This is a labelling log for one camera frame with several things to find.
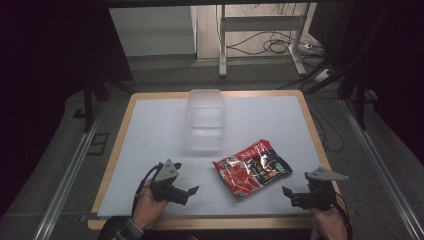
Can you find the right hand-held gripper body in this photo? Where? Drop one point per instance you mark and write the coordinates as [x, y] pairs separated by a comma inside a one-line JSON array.
[[321, 188]]

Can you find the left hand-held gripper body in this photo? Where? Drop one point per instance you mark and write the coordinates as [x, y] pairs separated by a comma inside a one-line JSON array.
[[165, 174]]

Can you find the person's left hand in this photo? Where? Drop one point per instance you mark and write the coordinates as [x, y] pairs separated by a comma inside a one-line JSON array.
[[148, 206]]

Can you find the person's right hand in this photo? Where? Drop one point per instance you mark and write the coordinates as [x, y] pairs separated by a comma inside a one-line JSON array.
[[328, 224]]

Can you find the wooden table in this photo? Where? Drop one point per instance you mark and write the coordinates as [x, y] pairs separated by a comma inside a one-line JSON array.
[[200, 222]]

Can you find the red and black snack packet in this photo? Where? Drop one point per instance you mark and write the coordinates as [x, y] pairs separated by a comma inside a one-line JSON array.
[[253, 168]]

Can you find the white table mat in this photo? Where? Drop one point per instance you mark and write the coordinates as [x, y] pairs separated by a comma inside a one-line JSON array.
[[150, 133]]

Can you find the clear plastic storage container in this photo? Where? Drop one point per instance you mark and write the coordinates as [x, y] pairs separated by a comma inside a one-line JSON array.
[[204, 121]]

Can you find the black metal stand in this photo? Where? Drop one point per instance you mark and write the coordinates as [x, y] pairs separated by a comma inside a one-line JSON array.
[[88, 106], [360, 100]]

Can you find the white power strip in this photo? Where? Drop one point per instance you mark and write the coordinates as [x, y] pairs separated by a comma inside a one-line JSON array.
[[323, 75]]

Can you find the grey panel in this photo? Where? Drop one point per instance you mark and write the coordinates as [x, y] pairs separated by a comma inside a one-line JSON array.
[[151, 31]]

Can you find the aluminium floor rail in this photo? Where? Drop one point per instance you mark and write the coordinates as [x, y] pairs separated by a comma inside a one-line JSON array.
[[66, 180], [383, 166]]

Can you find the white metal desk frame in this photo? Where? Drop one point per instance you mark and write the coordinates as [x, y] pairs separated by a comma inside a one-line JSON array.
[[222, 50]]

